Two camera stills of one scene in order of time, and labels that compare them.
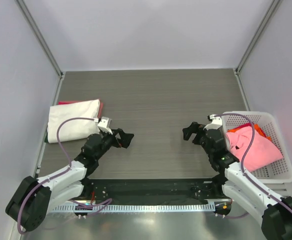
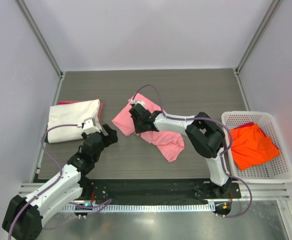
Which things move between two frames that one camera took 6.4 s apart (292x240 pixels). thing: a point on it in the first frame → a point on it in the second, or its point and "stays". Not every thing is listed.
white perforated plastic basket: x=281 y=171 stays
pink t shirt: x=259 y=151 → x=170 y=144
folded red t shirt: x=67 y=102 stays
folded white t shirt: x=75 y=128 stays
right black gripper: x=189 y=131 → x=137 y=129
